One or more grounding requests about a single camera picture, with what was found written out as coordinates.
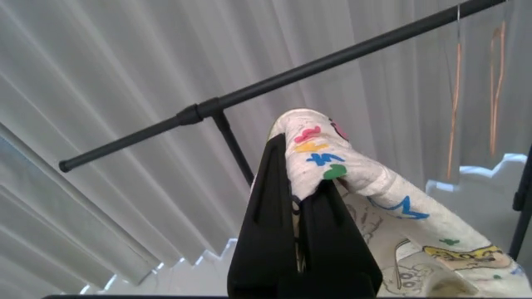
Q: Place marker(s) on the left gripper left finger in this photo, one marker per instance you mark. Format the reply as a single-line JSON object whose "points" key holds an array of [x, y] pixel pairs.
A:
{"points": [[266, 249]]}

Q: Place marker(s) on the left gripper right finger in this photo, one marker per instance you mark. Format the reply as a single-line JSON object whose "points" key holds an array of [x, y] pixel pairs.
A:
{"points": [[336, 257]]}

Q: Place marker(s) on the cream printed garment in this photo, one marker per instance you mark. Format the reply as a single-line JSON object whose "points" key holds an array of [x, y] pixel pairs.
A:
{"points": [[374, 178]]}

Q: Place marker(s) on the black clothes rack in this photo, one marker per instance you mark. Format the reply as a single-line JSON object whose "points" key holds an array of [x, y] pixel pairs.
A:
{"points": [[291, 76]]}

